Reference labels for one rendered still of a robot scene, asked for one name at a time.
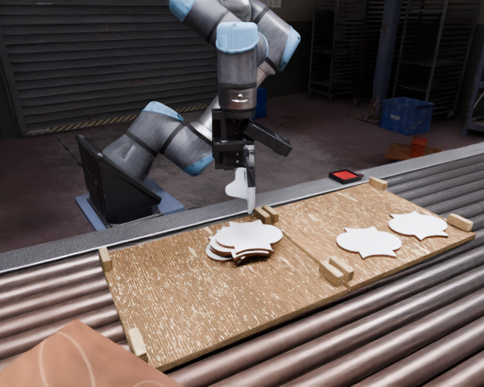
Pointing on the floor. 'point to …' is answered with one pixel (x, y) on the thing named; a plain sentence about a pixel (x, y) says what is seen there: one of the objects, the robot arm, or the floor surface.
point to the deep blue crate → (406, 115)
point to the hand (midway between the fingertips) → (247, 198)
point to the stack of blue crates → (260, 103)
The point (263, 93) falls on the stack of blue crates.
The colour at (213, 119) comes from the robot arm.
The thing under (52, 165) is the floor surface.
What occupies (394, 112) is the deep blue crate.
